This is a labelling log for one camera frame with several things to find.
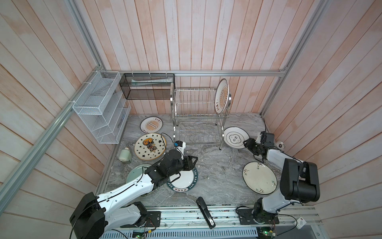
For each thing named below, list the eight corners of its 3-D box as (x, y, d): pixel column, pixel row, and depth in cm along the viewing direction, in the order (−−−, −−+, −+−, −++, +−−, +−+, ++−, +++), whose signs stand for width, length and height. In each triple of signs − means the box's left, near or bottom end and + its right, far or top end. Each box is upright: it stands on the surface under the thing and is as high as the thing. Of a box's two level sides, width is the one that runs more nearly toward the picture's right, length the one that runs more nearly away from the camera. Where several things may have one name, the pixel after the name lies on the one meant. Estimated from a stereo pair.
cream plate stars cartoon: (131, 160, 97) (130, 159, 95) (138, 134, 110) (137, 133, 108) (164, 160, 97) (163, 159, 95) (167, 134, 110) (166, 133, 108)
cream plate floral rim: (247, 194, 83) (248, 193, 81) (239, 163, 95) (240, 161, 93) (280, 194, 83) (282, 193, 81) (268, 163, 95) (270, 161, 94)
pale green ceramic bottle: (122, 164, 95) (118, 159, 89) (125, 152, 100) (122, 147, 94) (130, 164, 95) (127, 159, 89) (134, 152, 100) (130, 147, 94)
